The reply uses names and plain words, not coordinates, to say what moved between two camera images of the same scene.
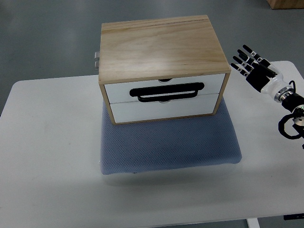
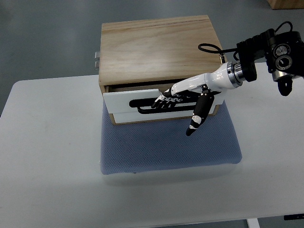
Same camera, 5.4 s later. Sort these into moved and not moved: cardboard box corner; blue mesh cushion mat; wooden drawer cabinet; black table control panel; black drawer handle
Moved: black drawer handle
Not moved: cardboard box corner; wooden drawer cabinet; black table control panel; blue mesh cushion mat
